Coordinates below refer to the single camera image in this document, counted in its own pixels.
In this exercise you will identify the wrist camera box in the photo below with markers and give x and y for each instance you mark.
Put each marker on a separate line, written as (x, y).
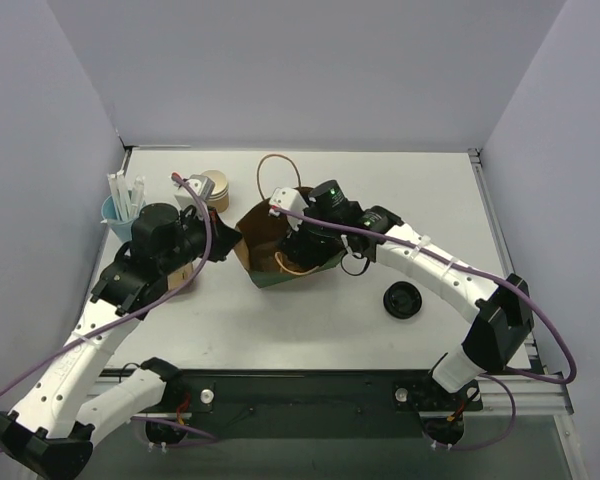
(201, 185)
(288, 199)

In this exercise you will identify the green paper bag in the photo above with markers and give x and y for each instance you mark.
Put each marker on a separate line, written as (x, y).
(269, 251)

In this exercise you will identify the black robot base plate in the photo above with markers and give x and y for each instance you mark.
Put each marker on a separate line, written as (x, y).
(316, 404)

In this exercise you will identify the stack of brown paper cups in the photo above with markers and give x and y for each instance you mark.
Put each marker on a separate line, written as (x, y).
(219, 197)

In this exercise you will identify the stack of black lids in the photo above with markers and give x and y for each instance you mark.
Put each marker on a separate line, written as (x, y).
(402, 300)

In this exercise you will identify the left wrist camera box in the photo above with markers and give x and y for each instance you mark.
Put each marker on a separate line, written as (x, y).
(201, 185)

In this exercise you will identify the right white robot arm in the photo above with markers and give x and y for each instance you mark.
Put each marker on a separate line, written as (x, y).
(324, 223)

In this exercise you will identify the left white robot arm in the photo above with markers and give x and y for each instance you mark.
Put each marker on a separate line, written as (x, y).
(54, 428)

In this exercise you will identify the light blue straw holder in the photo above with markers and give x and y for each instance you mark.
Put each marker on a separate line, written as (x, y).
(122, 229)

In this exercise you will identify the brown pulp cup carrier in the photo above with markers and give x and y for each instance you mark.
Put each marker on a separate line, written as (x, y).
(180, 279)

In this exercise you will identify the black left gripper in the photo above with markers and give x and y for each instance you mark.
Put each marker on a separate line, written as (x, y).
(215, 236)

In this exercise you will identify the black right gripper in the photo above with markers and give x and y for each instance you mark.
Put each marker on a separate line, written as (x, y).
(303, 250)

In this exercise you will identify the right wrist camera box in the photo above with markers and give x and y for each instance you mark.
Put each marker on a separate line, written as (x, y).
(288, 199)

